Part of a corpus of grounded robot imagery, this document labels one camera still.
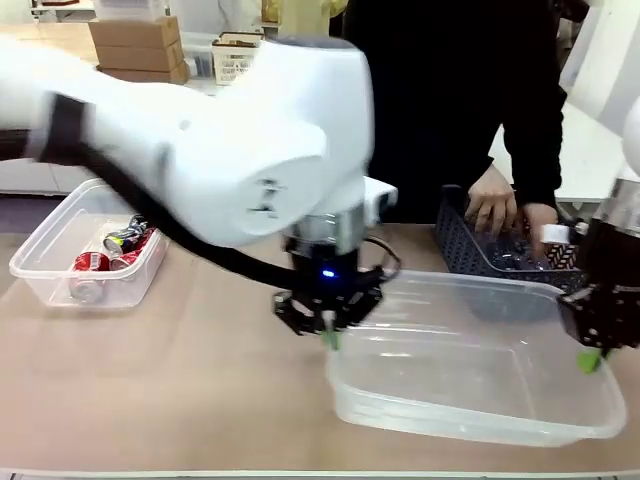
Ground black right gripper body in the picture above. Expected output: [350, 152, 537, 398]
[581, 218, 640, 297]

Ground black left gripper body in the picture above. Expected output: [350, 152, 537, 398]
[289, 249, 364, 314]

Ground dark slotted plastic basket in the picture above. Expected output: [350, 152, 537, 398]
[433, 184, 590, 292]

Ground clear plastic bin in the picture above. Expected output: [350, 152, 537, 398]
[8, 178, 169, 309]
[326, 268, 629, 449]

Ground crushed red cola can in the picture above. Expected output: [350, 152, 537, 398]
[110, 248, 147, 272]
[71, 250, 113, 274]

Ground crushed dark silver can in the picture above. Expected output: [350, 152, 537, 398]
[126, 213, 152, 237]

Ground person's left forearm black sleeve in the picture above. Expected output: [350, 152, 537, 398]
[499, 29, 570, 209]

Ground person's left hand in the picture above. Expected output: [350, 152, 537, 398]
[521, 201, 560, 262]

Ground person's right hand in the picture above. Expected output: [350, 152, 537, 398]
[463, 163, 520, 237]

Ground patterned paper cup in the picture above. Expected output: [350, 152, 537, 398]
[543, 241, 578, 272]

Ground crushed clear plastic bottles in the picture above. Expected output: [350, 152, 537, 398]
[476, 231, 550, 275]

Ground plain white table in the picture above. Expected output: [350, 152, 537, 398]
[486, 101, 627, 205]

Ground person in black top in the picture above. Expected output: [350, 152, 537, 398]
[342, 0, 570, 226]

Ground clear plastic storage drawer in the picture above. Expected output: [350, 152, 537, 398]
[179, 31, 217, 79]

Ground brown cardboard box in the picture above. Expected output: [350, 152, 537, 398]
[96, 63, 191, 86]
[88, 15, 181, 50]
[93, 40, 184, 72]

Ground brown paper bag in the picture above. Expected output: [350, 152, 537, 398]
[258, 0, 281, 27]

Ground wooden desk top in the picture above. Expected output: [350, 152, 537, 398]
[0, 22, 99, 64]

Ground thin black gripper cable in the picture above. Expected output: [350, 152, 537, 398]
[363, 236, 403, 282]

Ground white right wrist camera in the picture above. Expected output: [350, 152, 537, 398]
[541, 222, 590, 245]

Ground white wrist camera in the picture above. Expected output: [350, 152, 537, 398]
[541, 222, 590, 245]
[363, 176, 400, 225]

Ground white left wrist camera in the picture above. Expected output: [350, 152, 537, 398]
[363, 176, 400, 225]

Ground black left arm cable sleeve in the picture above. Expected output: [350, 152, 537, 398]
[42, 92, 304, 292]

